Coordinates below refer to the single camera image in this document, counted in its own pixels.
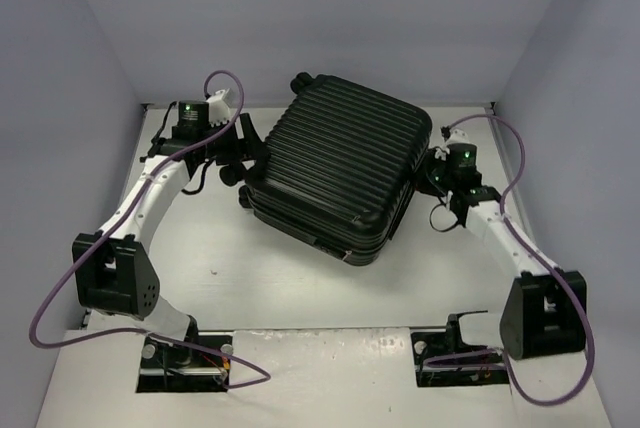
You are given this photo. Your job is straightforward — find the black hard-shell suitcase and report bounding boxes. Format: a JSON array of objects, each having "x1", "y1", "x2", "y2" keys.
[{"x1": 236, "y1": 72, "x2": 433, "y2": 266}]

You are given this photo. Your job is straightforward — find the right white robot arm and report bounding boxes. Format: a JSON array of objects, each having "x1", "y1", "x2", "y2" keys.
[{"x1": 417, "y1": 127, "x2": 587, "y2": 360}]

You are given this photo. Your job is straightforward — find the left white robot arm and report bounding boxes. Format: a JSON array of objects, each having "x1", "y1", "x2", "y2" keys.
[{"x1": 72, "y1": 89, "x2": 268, "y2": 368}]

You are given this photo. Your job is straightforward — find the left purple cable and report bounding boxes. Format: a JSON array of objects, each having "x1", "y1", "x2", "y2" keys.
[{"x1": 27, "y1": 70, "x2": 273, "y2": 391}]

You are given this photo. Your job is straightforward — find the purple cable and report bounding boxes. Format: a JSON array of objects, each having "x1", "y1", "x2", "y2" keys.
[
  {"x1": 422, "y1": 113, "x2": 593, "y2": 406},
  {"x1": 27, "y1": 70, "x2": 273, "y2": 391}
]

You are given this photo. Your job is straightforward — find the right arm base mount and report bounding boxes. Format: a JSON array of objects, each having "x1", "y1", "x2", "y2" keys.
[{"x1": 410, "y1": 330, "x2": 509, "y2": 388}]

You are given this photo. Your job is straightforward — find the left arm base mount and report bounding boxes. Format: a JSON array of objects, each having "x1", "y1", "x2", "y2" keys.
[{"x1": 136, "y1": 332, "x2": 233, "y2": 394}]

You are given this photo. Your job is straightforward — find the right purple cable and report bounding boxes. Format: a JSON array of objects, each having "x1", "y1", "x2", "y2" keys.
[{"x1": 422, "y1": 113, "x2": 593, "y2": 406}]

